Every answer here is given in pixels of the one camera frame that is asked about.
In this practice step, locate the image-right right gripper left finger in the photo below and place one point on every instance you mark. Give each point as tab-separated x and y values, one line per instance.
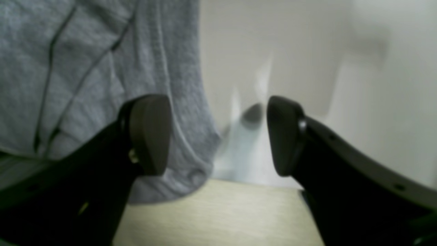
79	200

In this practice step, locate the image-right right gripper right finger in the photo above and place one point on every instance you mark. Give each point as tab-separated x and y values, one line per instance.
354	200

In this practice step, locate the grey T-shirt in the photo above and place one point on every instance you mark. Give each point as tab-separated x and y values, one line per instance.
67	66

